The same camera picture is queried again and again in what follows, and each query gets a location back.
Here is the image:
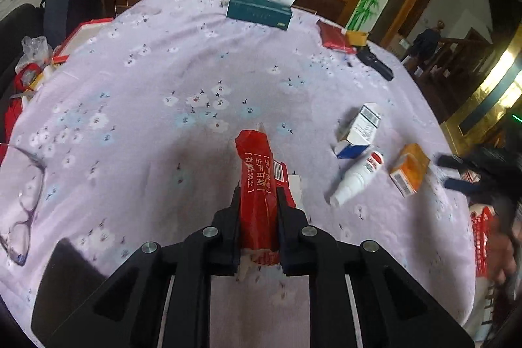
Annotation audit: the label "red and white flat box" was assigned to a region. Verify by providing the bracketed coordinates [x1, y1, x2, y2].
[52, 17, 115, 65]

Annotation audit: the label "red plastic mesh basket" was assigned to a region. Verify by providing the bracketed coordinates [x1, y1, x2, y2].
[469, 204, 503, 280]

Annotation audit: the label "wooden stair railing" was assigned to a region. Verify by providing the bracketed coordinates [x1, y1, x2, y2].
[416, 36, 494, 82]

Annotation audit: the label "white and blue box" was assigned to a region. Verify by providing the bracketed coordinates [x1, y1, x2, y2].
[334, 103, 383, 160]

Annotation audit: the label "small yellow tape roll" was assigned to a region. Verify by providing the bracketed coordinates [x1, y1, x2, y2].
[346, 30, 370, 47]

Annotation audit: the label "eyeglasses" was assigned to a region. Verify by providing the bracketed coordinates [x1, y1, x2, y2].
[0, 144, 46, 266]

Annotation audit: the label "clear plastic bag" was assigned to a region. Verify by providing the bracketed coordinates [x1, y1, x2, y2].
[15, 36, 55, 76]

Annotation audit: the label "flat dark red packet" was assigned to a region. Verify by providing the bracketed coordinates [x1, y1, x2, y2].
[317, 20, 357, 55]

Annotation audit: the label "orange box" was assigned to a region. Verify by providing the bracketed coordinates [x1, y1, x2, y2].
[388, 143, 431, 198]

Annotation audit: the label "dark jacket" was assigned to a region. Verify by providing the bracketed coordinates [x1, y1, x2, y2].
[412, 20, 445, 62]

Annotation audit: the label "person's right hand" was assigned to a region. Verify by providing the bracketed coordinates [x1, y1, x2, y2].
[489, 230, 519, 285]

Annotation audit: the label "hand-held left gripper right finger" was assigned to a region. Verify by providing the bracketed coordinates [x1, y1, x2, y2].
[276, 189, 476, 348]

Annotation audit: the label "golden pillar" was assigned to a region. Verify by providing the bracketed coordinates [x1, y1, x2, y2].
[442, 42, 522, 154]

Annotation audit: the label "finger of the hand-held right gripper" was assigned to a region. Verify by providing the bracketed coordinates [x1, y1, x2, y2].
[444, 177, 476, 194]
[436, 153, 470, 172]

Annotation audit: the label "black remote device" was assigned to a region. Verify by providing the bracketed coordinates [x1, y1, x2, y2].
[356, 45, 395, 82]

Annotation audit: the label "purple floral tablecloth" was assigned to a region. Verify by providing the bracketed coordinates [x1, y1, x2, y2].
[0, 0, 478, 348]

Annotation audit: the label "torn red packet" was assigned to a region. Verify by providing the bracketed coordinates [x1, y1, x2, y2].
[234, 122, 307, 284]

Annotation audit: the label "dark blue bag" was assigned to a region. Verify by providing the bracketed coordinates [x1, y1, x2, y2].
[43, 0, 102, 47]

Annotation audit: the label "teal tissue box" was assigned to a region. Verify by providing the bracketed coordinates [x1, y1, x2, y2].
[226, 0, 299, 31]

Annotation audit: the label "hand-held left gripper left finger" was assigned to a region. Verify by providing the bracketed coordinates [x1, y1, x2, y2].
[30, 185, 245, 348]

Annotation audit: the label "white plastic bottle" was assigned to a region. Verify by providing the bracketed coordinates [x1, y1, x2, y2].
[330, 150, 386, 208]

